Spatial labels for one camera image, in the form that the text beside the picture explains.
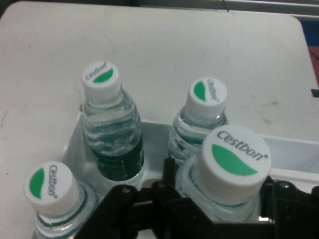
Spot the white plastic bottle crate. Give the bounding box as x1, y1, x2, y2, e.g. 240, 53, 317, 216
62, 109, 319, 200

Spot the grey metal rail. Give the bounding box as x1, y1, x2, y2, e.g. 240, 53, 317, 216
139, 0, 319, 18

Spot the Cestbon water bottle white cap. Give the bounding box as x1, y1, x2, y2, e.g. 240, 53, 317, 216
167, 77, 229, 172
175, 125, 272, 224
23, 160, 101, 239
81, 60, 146, 187

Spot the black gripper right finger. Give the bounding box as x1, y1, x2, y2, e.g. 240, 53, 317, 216
259, 175, 319, 239

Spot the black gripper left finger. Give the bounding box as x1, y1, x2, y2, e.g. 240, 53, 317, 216
79, 157, 219, 239

